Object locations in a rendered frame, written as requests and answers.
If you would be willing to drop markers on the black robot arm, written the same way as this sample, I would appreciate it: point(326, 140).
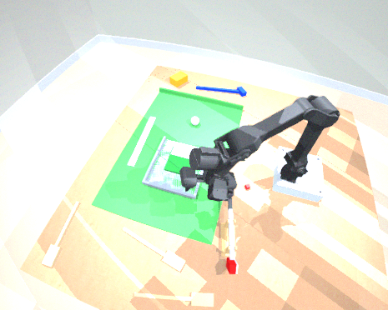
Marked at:
point(246, 140)

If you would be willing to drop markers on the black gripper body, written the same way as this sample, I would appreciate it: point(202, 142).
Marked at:
point(189, 178)

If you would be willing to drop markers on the yellow block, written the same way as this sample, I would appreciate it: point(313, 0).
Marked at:
point(178, 78)

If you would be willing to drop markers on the green flat mat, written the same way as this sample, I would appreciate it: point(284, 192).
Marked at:
point(123, 193)

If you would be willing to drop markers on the blue putter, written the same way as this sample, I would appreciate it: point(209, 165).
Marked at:
point(239, 90)

